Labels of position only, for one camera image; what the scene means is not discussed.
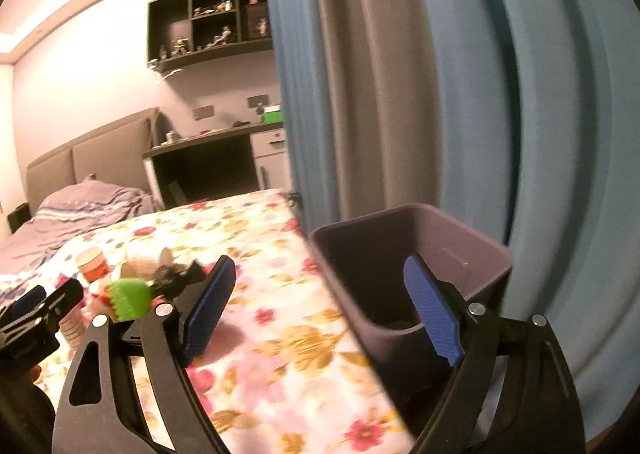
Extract orange white paper cup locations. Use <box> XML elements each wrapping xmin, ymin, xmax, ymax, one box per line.
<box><xmin>75</xmin><ymin>246</ymin><xmax>111</xmax><ymax>283</ymax></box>

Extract purple plastic trash bin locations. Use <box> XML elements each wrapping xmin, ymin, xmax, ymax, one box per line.
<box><xmin>310</xmin><ymin>204</ymin><xmax>513</xmax><ymax>436</ymax></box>

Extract grey striped blanket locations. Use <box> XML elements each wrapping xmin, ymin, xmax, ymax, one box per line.
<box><xmin>1</xmin><ymin>178</ymin><xmax>158</xmax><ymax>277</ymax></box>

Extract grey padded headboard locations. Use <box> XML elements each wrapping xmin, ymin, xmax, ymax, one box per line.
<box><xmin>26</xmin><ymin>108</ymin><xmax>160</xmax><ymax>211</ymax></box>

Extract floral bed sheet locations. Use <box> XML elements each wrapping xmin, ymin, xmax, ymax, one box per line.
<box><xmin>1</xmin><ymin>190</ymin><xmax>413</xmax><ymax>453</ymax></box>

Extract dark desk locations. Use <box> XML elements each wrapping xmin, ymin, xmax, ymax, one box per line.
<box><xmin>143</xmin><ymin>123</ymin><xmax>284</xmax><ymax>208</ymax></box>

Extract white drawer cabinet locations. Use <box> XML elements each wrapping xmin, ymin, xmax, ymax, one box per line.
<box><xmin>250</xmin><ymin>129</ymin><xmax>292</xmax><ymax>191</ymax></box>

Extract green box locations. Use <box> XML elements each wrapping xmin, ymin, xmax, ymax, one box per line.
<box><xmin>260</xmin><ymin>104</ymin><xmax>283</xmax><ymax>124</ymax></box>

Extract blue and grey curtain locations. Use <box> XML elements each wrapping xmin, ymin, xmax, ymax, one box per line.
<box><xmin>268</xmin><ymin>0</ymin><xmax>639</xmax><ymax>438</ymax></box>

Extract dark wall shelf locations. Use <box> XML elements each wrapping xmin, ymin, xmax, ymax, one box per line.
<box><xmin>146</xmin><ymin>0</ymin><xmax>272</xmax><ymax>73</ymax></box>

